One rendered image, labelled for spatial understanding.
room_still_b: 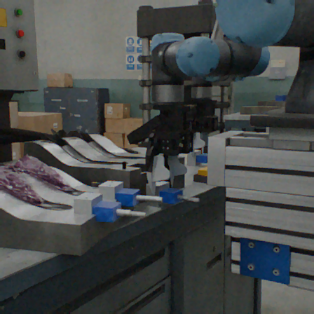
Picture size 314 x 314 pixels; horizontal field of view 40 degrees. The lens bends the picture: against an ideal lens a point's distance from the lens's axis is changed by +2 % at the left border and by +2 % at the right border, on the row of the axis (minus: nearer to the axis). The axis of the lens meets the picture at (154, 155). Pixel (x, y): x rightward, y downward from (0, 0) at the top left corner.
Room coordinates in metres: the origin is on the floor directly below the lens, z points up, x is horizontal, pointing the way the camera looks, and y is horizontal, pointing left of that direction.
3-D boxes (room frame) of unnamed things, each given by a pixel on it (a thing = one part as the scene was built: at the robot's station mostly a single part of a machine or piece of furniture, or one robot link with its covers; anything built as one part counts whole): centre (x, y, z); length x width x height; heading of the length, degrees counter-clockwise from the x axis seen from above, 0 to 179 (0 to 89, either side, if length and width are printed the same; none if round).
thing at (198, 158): (1.54, -0.19, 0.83); 0.13 x 0.05 x 0.05; 60
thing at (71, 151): (1.20, 0.18, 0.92); 0.35 x 0.16 x 0.09; 56
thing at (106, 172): (1.22, 0.19, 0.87); 0.50 x 0.26 x 0.14; 56
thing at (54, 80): (8.46, 1.86, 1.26); 0.42 x 0.33 x 0.29; 67
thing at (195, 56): (0.90, -0.09, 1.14); 0.11 x 0.11 x 0.08; 26
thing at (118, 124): (8.00, 0.52, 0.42); 0.86 x 0.33 x 0.83; 67
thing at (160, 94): (0.99, -0.03, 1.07); 0.08 x 0.08 x 0.05
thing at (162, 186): (0.98, -0.05, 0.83); 0.13 x 0.05 x 0.05; 57
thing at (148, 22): (5.81, -0.50, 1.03); 1.54 x 0.94 x 2.06; 157
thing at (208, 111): (1.54, -0.18, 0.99); 0.09 x 0.08 x 0.12; 60
